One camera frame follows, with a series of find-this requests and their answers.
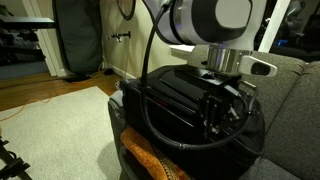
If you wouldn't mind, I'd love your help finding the black camera tripod leg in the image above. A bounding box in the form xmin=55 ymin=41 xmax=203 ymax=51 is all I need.
xmin=0 ymin=138 xmax=32 ymax=180

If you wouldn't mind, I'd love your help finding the dark upright padded case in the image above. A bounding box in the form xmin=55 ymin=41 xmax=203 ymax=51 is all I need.
xmin=52 ymin=0 xmax=102 ymax=74

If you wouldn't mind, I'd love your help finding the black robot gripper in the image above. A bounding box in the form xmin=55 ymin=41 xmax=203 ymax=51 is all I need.
xmin=174 ymin=68 xmax=257 ymax=137

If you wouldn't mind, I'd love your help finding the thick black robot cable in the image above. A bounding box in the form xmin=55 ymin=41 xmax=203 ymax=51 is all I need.
xmin=139 ymin=0 xmax=252 ymax=151

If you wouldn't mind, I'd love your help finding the black wheeled suitcase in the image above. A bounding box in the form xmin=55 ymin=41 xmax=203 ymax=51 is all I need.
xmin=121 ymin=65 xmax=265 ymax=180

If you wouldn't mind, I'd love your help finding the orange patterned blanket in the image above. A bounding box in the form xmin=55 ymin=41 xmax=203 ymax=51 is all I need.
xmin=120 ymin=127 xmax=193 ymax=180

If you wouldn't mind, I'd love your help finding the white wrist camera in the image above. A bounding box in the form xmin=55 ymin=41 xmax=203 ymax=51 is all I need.
xmin=238 ymin=55 xmax=277 ymax=77

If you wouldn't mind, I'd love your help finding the grey fabric sofa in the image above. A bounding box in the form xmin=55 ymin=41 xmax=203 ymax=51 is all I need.
xmin=237 ymin=52 xmax=320 ymax=180

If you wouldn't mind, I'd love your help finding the orange cord on floor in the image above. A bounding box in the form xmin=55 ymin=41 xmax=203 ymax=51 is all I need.
xmin=0 ymin=72 xmax=101 ymax=123

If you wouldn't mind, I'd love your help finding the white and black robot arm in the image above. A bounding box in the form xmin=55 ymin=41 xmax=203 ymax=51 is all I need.
xmin=142 ymin=0 xmax=276 ymax=101

